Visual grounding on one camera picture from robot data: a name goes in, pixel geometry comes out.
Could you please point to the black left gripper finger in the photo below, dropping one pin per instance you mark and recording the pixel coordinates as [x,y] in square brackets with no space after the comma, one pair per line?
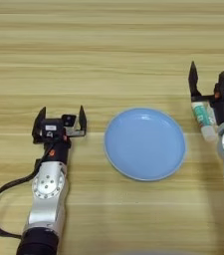
[36,130]
[82,121]

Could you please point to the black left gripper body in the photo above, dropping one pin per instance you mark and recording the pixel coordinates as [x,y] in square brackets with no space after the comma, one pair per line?
[57,152]

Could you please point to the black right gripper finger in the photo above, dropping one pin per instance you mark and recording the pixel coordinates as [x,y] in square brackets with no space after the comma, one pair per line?
[193,83]

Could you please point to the small black white cube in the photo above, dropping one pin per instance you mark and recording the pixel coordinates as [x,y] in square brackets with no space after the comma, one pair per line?
[69,120]

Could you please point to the white green glue stick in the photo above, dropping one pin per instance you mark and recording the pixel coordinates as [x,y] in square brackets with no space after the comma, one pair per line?
[203,118]

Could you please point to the blue round plate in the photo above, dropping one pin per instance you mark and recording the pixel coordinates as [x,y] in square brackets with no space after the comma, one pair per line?
[145,144]

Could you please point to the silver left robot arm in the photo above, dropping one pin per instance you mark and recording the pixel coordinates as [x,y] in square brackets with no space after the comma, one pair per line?
[48,196]

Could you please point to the black labelled box, left gripper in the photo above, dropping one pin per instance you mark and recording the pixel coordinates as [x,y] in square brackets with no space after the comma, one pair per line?
[52,128]

